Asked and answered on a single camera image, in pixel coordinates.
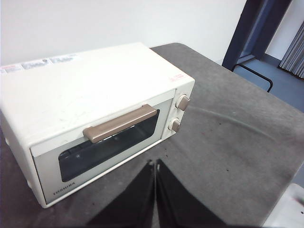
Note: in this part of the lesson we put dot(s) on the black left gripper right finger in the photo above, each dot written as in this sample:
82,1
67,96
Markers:
180,204

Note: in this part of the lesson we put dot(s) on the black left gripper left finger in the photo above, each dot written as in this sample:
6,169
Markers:
128,204

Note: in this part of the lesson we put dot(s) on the cream beige oven knob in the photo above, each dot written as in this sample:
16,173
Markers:
183,102
175,125

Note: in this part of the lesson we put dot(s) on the cream white toaster oven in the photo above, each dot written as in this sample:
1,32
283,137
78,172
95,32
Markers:
83,83

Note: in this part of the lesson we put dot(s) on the grey pleated curtain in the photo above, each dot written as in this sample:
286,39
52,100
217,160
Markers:
294,54

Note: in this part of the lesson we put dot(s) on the black metal tube frame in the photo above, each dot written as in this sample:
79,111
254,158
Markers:
256,72

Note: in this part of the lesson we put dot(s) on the dark blue door frame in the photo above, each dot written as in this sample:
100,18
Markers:
251,28

